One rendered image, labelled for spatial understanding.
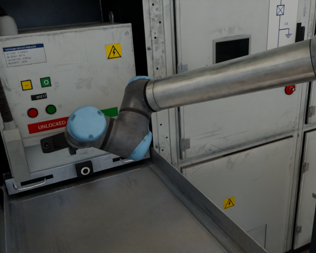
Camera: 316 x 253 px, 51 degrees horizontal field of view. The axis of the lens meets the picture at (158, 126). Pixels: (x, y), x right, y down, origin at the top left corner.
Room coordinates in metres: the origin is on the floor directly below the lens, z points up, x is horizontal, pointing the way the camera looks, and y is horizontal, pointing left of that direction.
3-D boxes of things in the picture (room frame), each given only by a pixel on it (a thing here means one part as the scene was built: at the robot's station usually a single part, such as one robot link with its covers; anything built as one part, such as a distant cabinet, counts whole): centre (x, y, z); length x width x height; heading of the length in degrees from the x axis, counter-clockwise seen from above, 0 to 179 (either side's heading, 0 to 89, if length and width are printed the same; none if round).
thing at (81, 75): (1.11, 0.29, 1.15); 0.48 x 0.01 x 0.48; 113
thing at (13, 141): (0.97, 0.46, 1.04); 0.08 x 0.05 x 0.17; 23
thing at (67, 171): (1.13, 0.30, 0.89); 0.54 x 0.05 x 0.06; 113
